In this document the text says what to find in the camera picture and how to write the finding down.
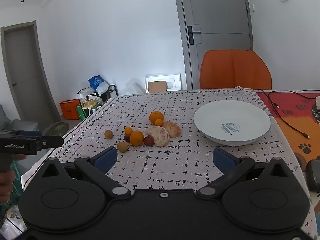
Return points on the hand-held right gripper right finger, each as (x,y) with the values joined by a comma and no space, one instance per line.
(223,158)

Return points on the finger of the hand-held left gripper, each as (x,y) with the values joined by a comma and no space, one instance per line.
(27,133)
(51,141)

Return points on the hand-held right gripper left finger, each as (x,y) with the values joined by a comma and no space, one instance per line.
(106,158)

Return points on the tan longan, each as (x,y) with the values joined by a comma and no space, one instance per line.
(108,134)
(122,146)

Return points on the small red plum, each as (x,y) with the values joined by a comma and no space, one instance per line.
(148,141)
(127,138)

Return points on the white plate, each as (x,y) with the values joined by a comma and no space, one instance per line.
(225,115)

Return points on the small orange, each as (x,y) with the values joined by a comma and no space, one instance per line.
(128,130)
(159,123)

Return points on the person's left hand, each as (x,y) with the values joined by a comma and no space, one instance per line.
(6,185)

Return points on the olive green cloth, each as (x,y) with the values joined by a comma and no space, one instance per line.
(56,129)

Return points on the orange box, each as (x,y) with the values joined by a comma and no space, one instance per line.
(69,109)

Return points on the medium orange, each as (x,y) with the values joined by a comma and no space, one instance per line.
(136,138)

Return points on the green bag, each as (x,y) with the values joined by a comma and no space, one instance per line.
(81,112)

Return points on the yellow slippers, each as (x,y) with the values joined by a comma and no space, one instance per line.
(90,103)

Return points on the brown-grey door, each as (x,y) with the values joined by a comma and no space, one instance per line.
(22,75)

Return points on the large orange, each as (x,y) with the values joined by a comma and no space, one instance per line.
(156,116)

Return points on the black metal rack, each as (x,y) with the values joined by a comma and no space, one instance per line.
(112,90)

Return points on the blue and white bag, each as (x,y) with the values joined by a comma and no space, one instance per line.
(97,83)

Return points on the white plastic bag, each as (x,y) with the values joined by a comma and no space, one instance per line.
(12,222)

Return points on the red box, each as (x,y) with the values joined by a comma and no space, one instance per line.
(290,115)

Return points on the brown cardboard sheet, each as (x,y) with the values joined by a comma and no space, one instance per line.
(157,86)

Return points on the orange chair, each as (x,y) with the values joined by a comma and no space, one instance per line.
(235,70)

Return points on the black device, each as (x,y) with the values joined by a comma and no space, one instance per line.
(313,175)

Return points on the white device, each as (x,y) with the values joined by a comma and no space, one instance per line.
(317,110)

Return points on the grey door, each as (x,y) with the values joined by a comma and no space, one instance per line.
(220,10)

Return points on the white foam frame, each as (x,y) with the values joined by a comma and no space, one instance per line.
(172,78)

